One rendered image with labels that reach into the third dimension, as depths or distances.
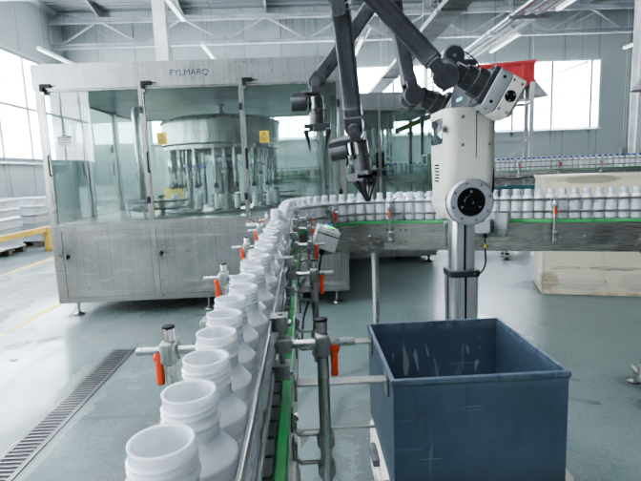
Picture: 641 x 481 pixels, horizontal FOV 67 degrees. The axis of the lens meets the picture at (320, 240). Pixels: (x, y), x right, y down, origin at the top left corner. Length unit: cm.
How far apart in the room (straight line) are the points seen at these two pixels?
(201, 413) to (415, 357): 90
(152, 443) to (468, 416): 69
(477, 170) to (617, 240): 146
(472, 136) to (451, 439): 104
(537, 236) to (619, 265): 258
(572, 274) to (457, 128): 385
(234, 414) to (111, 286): 468
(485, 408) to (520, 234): 208
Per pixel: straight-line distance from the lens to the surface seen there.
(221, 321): 50
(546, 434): 100
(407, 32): 153
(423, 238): 292
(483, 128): 170
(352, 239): 290
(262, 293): 73
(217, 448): 35
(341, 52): 155
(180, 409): 34
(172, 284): 487
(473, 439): 95
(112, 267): 501
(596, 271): 542
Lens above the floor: 131
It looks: 8 degrees down
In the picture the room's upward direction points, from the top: 2 degrees counter-clockwise
